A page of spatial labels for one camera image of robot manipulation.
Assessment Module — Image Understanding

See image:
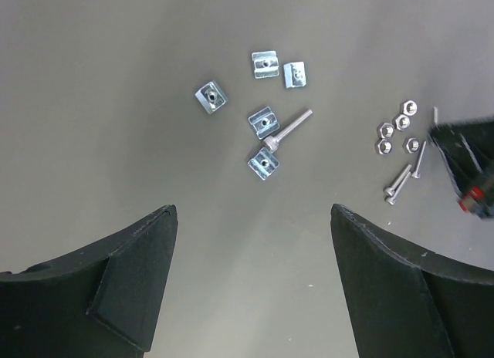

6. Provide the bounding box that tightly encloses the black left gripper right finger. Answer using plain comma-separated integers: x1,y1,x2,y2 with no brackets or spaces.
330,204,493,357

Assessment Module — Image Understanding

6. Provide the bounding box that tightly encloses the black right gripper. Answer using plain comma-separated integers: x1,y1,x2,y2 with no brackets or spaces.
428,118,493,220

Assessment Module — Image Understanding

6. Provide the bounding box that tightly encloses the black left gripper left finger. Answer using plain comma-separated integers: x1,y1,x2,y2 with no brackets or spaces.
1,205,178,357

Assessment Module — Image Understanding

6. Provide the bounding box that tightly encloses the silver hex nut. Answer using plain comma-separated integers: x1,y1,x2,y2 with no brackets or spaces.
401,100,418,117
403,137,421,154
375,138,393,156
394,113,411,131
377,122,395,140

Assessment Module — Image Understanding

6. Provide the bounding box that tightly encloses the silver T-slot nut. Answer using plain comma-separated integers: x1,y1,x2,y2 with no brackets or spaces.
252,50,279,79
248,106,280,140
283,62,306,89
195,80,228,115
248,147,279,181

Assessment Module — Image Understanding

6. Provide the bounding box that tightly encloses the long silver cap screw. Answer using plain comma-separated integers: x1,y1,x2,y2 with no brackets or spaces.
263,109,313,154

